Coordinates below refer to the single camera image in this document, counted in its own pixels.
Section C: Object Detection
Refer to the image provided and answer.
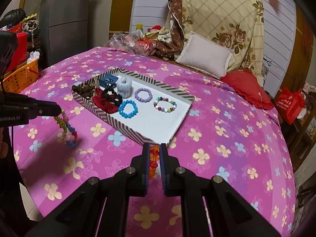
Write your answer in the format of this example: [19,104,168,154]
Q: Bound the orange charm bead bracelet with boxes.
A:
[148,145,161,180]

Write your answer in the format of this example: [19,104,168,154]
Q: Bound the green blue flower bracelet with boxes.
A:
[54,109,79,148]

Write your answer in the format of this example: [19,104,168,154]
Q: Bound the leopard print hair bow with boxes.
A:
[72,80,97,100]

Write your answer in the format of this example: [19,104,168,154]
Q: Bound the blue bead bracelet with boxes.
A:
[118,99,139,119]

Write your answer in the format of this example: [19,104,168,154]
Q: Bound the multicolour round bead bracelet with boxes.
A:
[152,96,178,114]

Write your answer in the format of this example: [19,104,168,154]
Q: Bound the purple bead bracelet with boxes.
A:
[134,87,154,103]

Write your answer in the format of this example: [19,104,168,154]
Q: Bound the red satin scrunchie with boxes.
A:
[92,88,118,114]

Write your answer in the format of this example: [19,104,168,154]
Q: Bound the black scrunchie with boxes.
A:
[101,88,123,107]

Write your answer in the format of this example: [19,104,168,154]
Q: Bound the left hand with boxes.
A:
[0,128,8,159]

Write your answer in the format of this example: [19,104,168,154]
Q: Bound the orange plastic basket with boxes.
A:
[3,59,41,94]

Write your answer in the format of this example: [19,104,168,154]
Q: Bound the pink floral bedspread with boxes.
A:
[13,47,296,236]

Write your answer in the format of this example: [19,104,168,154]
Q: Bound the striped shallow tray box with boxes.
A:
[72,67,194,145]

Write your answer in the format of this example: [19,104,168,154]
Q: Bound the blue hair claw clip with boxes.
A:
[99,74,118,89]

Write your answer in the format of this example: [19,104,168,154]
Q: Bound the grey fluffy scrunchie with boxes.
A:
[116,76,132,99]

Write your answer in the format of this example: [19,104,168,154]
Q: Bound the grey refrigerator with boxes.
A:
[39,0,90,65]

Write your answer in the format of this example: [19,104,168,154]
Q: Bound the red heart cushion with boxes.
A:
[220,70,274,110]

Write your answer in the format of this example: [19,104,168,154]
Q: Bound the wooden shelf rack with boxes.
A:
[281,90,315,172]

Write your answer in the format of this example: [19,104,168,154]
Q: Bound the white small pillow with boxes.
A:
[176,32,232,79]

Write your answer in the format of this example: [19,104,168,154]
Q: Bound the clear plastic bag of items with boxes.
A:
[105,29,157,56]

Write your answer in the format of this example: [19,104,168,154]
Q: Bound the red shopping bag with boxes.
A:
[275,87,305,125]

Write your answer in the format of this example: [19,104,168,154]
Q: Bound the santa plush toy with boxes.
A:
[146,25,162,40]

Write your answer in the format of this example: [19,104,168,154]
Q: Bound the floral beige quilt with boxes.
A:
[160,0,265,80]

